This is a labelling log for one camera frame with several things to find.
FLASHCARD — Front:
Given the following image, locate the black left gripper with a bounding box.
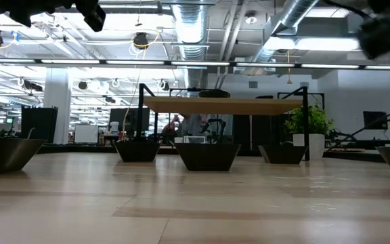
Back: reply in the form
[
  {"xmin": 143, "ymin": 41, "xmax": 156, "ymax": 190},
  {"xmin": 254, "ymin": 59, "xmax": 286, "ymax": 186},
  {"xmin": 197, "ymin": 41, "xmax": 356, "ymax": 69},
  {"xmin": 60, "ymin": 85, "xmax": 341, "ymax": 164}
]
[{"xmin": 0, "ymin": 0, "xmax": 106, "ymax": 33}]

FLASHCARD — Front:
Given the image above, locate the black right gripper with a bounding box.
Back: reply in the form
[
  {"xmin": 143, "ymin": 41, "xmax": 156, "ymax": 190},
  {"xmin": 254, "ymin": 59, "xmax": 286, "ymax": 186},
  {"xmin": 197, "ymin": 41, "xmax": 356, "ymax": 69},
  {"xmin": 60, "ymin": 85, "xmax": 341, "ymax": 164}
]
[{"xmin": 357, "ymin": 9, "xmax": 390, "ymax": 77}]

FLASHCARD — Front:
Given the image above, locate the black monitor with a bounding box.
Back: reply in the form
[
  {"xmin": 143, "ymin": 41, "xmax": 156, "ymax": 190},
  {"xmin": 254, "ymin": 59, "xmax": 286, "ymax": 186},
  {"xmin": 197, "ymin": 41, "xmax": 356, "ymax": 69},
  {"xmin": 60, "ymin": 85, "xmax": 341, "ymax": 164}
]
[
  {"xmin": 362, "ymin": 110, "xmax": 389, "ymax": 131},
  {"xmin": 109, "ymin": 108, "xmax": 151, "ymax": 132}
]

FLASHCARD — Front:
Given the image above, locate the white column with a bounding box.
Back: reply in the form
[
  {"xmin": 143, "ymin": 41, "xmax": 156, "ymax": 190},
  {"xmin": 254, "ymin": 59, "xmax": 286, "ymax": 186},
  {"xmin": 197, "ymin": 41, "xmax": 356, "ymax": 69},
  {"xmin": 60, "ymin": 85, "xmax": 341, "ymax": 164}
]
[{"xmin": 43, "ymin": 75, "xmax": 72, "ymax": 145}]

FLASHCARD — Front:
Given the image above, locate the green plant in white pot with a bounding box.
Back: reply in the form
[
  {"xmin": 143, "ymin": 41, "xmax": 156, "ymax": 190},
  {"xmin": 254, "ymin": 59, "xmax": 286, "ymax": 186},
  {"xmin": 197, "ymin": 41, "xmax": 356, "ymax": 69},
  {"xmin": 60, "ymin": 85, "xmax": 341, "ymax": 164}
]
[{"xmin": 284, "ymin": 101, "xmax": 334, "ymax": 160}]

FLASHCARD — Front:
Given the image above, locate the long ceiling light strip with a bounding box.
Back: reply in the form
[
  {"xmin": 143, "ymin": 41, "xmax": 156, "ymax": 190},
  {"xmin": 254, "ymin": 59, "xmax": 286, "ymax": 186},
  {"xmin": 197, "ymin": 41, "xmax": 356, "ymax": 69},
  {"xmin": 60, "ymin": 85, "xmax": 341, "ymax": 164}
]
[{"xmin": 0, "ymin": 58, "xmax": 390, "ymax": 71}]

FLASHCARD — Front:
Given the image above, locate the whiteboard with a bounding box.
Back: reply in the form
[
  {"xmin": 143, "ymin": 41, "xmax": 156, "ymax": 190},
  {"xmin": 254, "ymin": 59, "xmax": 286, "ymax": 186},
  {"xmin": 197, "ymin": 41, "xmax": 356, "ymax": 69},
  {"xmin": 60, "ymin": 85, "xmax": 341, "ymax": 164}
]
[{"xmin": 74, "ymin": 123, "xmax": 100, "ymax": 144}]

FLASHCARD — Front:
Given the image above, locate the black partition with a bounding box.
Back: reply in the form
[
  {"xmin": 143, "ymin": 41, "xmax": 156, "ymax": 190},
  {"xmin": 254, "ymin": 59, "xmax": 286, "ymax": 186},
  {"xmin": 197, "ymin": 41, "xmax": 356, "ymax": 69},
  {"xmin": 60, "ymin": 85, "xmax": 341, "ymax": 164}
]
[{"xmin": 21, "ymin": 106, "xmax": 59, "ymax": 143}]

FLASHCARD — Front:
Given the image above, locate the person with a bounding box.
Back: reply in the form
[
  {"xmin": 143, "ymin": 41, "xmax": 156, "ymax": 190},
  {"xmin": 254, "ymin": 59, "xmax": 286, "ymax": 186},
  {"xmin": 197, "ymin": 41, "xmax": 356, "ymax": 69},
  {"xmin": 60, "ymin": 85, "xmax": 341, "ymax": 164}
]
[{"xmin": 176, "ymin": 113, "xmax": 233, "ymax": 143}]

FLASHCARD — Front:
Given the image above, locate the wooden shelf with black legs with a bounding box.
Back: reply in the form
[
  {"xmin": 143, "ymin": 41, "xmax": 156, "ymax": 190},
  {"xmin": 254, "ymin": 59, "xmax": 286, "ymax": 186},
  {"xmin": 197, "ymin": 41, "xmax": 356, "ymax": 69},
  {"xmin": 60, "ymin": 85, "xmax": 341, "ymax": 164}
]
[{"xmin": 137, "ymin": 83, "xmax": 310, "ymax": 162}]

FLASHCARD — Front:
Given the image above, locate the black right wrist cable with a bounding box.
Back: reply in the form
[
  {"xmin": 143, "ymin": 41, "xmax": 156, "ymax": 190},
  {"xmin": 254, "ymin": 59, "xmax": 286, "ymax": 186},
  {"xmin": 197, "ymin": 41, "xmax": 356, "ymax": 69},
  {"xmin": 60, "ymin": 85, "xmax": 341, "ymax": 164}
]
[{"xmin": 322, "ymin": 0, "xmax": 374, "ymax": 20}]

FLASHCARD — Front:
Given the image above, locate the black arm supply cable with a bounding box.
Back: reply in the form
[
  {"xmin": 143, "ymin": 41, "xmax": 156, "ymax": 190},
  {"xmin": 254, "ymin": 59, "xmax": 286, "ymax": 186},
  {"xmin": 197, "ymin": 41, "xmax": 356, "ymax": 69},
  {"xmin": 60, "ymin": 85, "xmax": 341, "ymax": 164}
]
[{"xmin": 326, "ymin": 99, "xmax": 390, "ymax": 152}]

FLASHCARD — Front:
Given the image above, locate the silver ventilation duct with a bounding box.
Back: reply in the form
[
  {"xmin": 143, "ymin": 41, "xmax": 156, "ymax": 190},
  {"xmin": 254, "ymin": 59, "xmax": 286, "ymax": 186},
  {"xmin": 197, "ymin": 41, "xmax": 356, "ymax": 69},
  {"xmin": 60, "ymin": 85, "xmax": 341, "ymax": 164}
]
[
  {"xmin": 171, "ymin": 0, "xmax": 210, "ymax": 89},
  {"xmin": 248, "ymin": 0, "xmax": 320, "ymax": 65}
]

